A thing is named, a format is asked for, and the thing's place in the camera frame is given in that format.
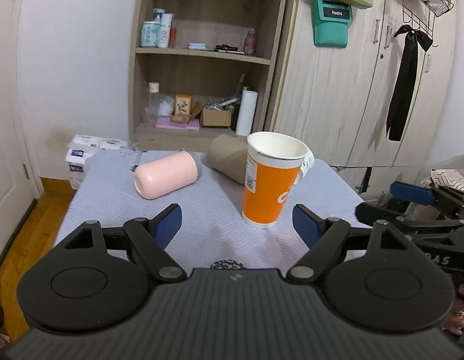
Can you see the wooden bookshelf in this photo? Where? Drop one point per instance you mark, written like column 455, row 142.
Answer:
column 202, row 71

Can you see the white round tin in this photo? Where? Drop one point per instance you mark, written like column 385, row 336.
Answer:
column 197, row 46

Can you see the pack of tissue packets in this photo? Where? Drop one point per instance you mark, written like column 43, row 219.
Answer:
column 84, row 153

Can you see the white bottle with blue label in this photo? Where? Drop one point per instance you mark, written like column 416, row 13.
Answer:
column 149, row 34

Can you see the black ribbon bow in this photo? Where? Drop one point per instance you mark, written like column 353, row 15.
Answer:
column 404, row 78

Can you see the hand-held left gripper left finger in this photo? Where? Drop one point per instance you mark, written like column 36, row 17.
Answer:
column 167, row 225

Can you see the black patterned round coaster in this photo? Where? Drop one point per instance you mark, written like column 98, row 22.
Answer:
column 228, row 265

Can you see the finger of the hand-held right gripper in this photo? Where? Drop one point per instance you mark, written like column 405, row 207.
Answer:
column 374, row 213
column 412, row 193

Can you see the black flat items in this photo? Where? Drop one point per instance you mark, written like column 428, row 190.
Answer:
column 229, row 48

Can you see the pink bottle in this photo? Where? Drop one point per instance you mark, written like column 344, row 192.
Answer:
column 250, row 43

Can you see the white door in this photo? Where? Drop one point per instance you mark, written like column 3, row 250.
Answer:
column 7, row 101

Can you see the person's right hand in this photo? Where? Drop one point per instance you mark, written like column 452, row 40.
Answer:
column 461, row 309

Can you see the black and white patterned cloth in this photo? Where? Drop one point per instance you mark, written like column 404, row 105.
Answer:
column 451, row 180

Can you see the clear bottle with beige lid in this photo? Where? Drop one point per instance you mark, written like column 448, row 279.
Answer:
column 153, row 103

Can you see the brown paper cup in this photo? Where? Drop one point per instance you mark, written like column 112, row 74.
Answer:
column 226, row 157

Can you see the open cardboard box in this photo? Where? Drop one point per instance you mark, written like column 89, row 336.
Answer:
column 215, row 117

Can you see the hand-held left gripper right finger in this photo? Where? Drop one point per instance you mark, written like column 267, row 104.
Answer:
column 305, row 225

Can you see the pink cup with grey lid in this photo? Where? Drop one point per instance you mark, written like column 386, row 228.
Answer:
column 166, row 174

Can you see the orange paper cup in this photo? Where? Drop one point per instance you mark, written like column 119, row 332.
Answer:
column 269, row 183

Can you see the teal box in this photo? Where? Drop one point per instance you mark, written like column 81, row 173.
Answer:
column 331, row 20

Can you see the orange printed box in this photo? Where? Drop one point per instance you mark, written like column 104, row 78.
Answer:
column 181, row 108

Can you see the white paper roll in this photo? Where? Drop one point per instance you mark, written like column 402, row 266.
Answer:
column 247, row 114

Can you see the white cup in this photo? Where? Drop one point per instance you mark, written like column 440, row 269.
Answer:
column 307, row 165

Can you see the small red bottle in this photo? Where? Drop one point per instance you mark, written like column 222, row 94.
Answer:
column 173, row 38

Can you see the blue pump bottle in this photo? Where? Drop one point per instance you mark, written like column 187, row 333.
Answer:
column 159, row 15

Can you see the white plastic bag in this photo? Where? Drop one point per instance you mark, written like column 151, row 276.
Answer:
column 167, row 107

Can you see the pen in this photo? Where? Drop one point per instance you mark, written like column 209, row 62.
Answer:
column 137, row 159

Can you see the tall white bottle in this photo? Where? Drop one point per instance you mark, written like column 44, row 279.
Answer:
column 165, row 32

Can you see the pink flat box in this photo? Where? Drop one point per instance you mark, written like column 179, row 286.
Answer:
column 179, row 123

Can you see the wooden wardrobe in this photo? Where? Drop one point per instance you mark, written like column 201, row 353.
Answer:
column 348, row 90

